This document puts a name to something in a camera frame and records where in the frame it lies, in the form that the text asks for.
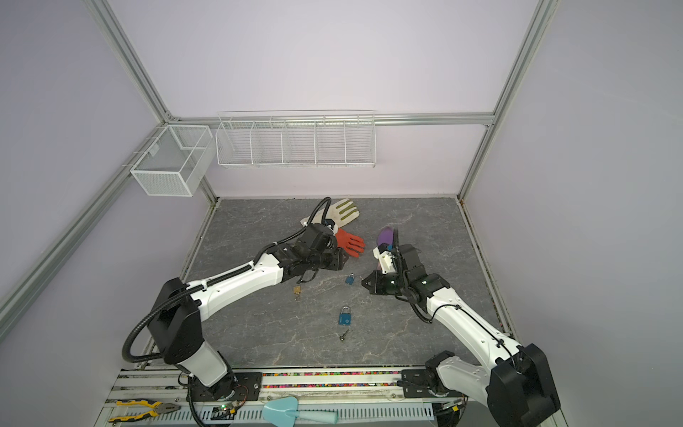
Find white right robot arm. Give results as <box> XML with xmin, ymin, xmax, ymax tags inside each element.
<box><xmin>362</xmin><ymin>244</ymin><xmax>561</xmax><ymax>426</ymax></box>

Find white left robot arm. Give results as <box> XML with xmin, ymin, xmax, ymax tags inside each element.
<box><xmin>121</xmin><ymin>197</ymin><xmax>349</xmax><ymax>400</ymax></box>

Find red rubber glove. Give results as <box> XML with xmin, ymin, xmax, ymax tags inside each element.
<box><xmin>335</xmin><ymin>229</ymin><xmax>366</xmax><ymax>258</ymax></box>

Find cream glove green stripes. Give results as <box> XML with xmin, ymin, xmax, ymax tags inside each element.
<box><xmin>313</xmin><ymin>199</ymin><xmax>360</xmax><ymax>233</ymax></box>

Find teal plastic trowel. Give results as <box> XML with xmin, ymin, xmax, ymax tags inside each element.
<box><xmin>261</xmin><ymin>397</ymin><xmax>339</xmax><ymax>427</ymax></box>

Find small white mesh basket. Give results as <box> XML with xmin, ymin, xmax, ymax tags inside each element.
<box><xmin>131</xmin><ymin>125</ymin><xmax>216</xmax><ymax>197</ymax></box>

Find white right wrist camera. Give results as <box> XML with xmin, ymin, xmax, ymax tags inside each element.
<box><xmin>373</xmin><ymin>243</ymin><xmax>397</xmax><ymax>274</ymax></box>

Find purple trowel pink handle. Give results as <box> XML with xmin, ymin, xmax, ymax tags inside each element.
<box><xmin>376</xmin><ymin>226</ymin><xmax>398</xmax><ymax>254</ymax></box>

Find aluminium frame rails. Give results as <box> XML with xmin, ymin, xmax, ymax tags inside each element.
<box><xmin>0</xmin><ymin>0</ymin><xmax>561</xmax><ymax>427</ymax></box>

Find long white wire basket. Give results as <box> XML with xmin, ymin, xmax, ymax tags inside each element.
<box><xmin>215</xmin><ymin>110</ymin><xmax>377</xmax><ymax>168</ymax></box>

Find yellow handled pliers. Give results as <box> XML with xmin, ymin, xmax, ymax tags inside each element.
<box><xmin>108</xmin><ymin>400</ymin><xmax>181</xmax><ymax>423</ymax></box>

